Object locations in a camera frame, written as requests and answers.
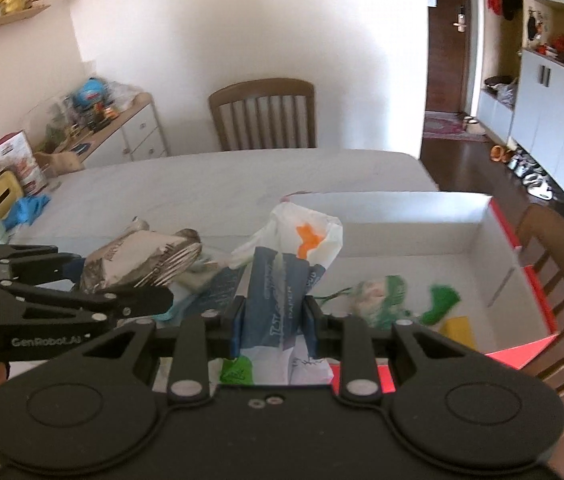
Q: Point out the green plastic scrap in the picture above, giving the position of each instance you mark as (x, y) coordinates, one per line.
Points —
(441, 302)

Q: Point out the white wooden sideboard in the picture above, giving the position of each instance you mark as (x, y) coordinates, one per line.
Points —
(134, 132)

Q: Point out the blue white paper packet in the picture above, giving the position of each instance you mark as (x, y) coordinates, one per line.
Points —
(277, 285)

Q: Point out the white plastic bag orange print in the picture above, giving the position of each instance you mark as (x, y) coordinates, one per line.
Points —
(292, 227)

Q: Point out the blue patterned place mat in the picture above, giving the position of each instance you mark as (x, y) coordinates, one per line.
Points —
(214, 294)

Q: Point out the small wooden box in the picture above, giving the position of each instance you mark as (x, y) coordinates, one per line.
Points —
(62, 162)

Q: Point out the blue globe toy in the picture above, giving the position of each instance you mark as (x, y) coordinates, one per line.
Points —
(89, 92)

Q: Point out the yellow paper piece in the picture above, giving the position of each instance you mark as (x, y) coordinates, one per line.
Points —
(459, 332)

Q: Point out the wooden slat-back chair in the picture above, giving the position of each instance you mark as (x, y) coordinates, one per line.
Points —
(262, 112)

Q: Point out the red white carton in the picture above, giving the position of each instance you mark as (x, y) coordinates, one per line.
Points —
(19, 160)

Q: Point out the row of shoes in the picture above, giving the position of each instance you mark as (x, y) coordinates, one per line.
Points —
(531, 175)

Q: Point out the silver foil snack bag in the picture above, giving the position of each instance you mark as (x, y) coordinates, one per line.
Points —
(132, 257)

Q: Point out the clear plastic bag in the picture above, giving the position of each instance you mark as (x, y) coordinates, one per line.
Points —
(122, 94)

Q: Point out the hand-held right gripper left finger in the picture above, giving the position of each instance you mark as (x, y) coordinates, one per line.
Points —
(239, 331)

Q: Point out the brown wooden door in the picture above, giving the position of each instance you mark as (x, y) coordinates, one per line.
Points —
(446, 35)

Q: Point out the white hallway cabinet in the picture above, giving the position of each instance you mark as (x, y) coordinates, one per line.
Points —
(551, 110)

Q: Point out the orange slippers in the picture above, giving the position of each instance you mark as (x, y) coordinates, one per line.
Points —
(499, 153)

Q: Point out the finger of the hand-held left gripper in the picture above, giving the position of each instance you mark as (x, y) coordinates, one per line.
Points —
(127, 302)
(37, 269)

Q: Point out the white green plastic bag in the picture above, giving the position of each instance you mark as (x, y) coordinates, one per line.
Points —
(379, 297)

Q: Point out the red white cardboard box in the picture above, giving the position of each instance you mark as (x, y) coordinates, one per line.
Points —
(411, 232)

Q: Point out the wooden wall shelf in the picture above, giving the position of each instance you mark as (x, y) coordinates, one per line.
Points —
(9, 17)

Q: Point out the white green printed wrapper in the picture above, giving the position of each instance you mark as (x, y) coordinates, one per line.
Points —
(292, 365)

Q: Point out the patterned doormat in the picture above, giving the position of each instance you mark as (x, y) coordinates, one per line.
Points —
(446, 127)

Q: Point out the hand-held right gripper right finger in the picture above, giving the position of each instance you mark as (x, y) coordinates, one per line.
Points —
(310, 332)

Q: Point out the wooden round-back chair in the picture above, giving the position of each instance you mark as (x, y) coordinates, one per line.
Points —
(561, 285)

